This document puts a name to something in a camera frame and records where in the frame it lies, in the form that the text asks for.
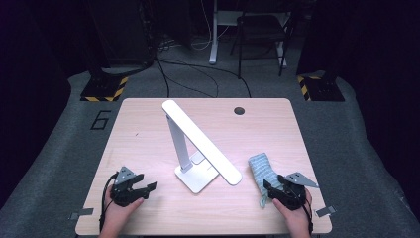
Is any light blue cloth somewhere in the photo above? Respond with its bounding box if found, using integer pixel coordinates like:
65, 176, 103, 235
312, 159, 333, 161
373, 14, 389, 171
248, 152, 282, 209

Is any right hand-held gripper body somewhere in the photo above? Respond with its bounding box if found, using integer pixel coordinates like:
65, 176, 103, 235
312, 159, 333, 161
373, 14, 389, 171
274, 172, 320, 212

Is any black yellow striped stand base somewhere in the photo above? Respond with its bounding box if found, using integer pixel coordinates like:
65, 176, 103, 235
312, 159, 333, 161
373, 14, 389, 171
79, 67, 129, 103
296, 74, 346, 102

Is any short black floor cable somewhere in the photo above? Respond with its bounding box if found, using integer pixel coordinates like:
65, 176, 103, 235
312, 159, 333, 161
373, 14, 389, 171
155, 59, 170, 99

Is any right hand-held gripper black cable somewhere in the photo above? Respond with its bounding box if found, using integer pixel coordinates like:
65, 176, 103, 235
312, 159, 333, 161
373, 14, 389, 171
304, 197, 315, 234

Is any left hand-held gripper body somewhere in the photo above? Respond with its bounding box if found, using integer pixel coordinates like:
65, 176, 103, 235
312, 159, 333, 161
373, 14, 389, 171
110, 166, 144, 207

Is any hand-held gripper black cable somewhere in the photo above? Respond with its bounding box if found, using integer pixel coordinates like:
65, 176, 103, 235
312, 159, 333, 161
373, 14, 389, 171
98, 171, 119, 233
304, 197, 315, 234

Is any looped black floor cable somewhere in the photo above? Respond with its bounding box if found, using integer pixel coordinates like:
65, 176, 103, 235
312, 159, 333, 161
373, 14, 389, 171
163, 63, 220, 99

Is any person's right hand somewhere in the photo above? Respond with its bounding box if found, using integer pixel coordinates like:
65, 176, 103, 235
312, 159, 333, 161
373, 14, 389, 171
271, 189, 313, 234

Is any grey tape piece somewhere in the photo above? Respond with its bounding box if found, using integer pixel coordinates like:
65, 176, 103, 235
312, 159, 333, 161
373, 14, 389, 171
315, 205, 337, 218
68, 207, 95, 221

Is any white desk frame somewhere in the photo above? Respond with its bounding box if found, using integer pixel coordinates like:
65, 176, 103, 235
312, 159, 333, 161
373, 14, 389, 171
208, 0, 291, 68

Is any black chair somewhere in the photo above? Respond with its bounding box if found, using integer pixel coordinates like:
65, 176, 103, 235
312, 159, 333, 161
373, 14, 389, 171
230, 0, 295, 79

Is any black equipment cabinet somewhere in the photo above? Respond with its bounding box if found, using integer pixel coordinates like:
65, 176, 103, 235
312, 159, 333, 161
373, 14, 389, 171
86, 0, 157, 68

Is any left hand-held gripper black cable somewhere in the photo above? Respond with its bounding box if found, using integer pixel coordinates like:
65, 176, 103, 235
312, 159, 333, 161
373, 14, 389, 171
98, 171, 119, 233

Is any white desk lamp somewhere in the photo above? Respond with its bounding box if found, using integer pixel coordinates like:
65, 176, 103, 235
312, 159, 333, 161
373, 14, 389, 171
161, 99, 243, 194

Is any person's left hand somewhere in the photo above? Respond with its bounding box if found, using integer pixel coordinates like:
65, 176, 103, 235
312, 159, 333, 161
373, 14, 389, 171
101, 185, 145, 229

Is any white cable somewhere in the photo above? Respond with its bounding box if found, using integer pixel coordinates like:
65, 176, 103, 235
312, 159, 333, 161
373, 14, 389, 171
190, 0, 232, 52

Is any long black floor cable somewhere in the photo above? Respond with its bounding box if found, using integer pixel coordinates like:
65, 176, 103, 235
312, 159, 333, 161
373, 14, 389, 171
156, 58, 253, 99

